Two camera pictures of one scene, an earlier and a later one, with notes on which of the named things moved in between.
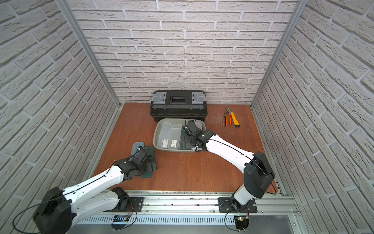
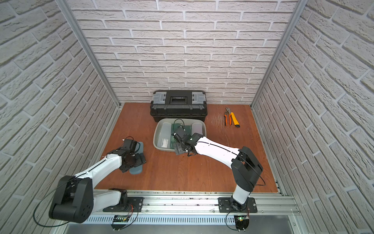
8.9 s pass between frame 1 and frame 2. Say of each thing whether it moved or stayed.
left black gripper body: moved
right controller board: stayed
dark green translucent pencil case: moved
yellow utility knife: stayed
